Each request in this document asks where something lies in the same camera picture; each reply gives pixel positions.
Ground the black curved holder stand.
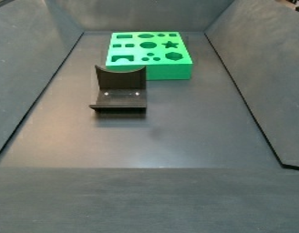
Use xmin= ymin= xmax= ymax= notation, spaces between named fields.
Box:
xmin=89 ymin=66 xmax=146 ymax=112

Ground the green shape sorter block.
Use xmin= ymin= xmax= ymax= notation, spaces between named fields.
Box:
xmin=105 ymin=32 xmax=193 ymax=80

